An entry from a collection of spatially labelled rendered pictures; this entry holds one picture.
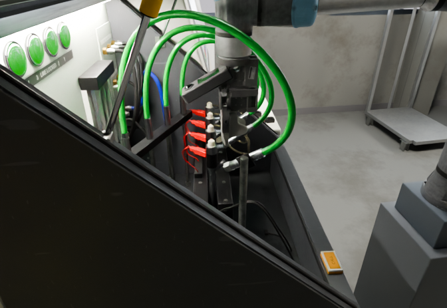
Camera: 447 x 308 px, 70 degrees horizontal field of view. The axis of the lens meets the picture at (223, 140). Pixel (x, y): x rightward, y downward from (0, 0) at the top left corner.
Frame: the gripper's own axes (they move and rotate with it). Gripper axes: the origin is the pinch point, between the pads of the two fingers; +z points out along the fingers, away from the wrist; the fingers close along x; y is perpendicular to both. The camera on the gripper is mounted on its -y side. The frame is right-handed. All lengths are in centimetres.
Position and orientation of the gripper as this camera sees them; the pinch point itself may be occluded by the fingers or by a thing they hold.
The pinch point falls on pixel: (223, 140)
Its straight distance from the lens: 76.1
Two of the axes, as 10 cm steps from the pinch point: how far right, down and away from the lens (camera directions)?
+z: 0.0, 8.8, 4.8
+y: 10.0, -0.3, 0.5
